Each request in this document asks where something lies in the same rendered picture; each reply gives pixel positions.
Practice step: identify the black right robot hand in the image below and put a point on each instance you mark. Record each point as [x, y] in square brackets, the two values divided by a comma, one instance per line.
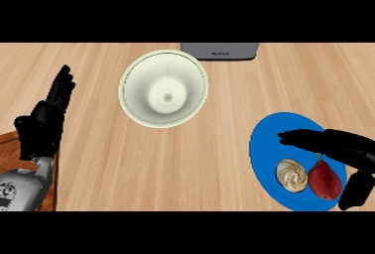
[337, 145]

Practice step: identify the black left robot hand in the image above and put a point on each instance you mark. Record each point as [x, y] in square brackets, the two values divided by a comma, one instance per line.
[46, 119]

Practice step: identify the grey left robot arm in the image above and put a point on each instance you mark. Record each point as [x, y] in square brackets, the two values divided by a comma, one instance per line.
[24, 187]

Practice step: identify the beige frosted cupcake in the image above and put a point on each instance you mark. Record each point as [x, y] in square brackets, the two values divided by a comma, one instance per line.
[291, 175]

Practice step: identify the blue plate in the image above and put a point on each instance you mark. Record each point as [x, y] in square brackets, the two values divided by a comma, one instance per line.
[269, 155]

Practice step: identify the pale cream bowl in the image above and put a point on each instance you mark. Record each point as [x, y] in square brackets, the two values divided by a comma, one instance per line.
[164, 88]

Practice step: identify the red pear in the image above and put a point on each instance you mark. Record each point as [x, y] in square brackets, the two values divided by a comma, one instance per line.
[324, 182]

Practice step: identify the grey appliance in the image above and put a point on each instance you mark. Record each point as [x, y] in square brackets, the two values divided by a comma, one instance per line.
[220, 51]

